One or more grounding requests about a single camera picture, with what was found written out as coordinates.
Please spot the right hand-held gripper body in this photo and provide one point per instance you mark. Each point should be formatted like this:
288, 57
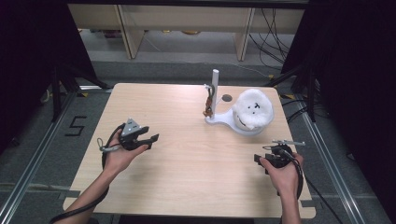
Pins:
278, 158

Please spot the white stand with pole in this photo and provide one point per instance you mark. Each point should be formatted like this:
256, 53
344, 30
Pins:
224, 120

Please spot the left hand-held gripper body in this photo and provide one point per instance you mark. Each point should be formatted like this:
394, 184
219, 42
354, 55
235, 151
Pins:
130, 129

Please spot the person's right hand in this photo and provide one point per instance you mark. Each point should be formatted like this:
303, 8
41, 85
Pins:
286, 179

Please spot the black curtain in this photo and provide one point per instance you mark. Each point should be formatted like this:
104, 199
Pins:
28, 62
358, 77

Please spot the person's left hand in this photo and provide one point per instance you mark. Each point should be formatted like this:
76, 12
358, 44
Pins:
120, 158

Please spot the dark round table grommet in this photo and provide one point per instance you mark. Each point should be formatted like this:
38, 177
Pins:
227, 98

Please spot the yellow object under desk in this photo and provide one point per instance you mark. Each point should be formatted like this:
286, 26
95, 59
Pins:
190, 32

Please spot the black tripod stand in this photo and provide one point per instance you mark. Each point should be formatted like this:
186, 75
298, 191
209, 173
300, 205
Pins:
56, 93
311, 93

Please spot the white fluffy plush pouch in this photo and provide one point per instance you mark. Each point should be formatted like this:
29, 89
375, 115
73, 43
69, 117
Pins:
247, 113

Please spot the aluminium floor rail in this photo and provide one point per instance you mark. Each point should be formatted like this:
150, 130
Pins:
34, 158
330, 165

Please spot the beige desk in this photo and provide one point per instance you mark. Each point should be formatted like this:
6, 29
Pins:
186, 17

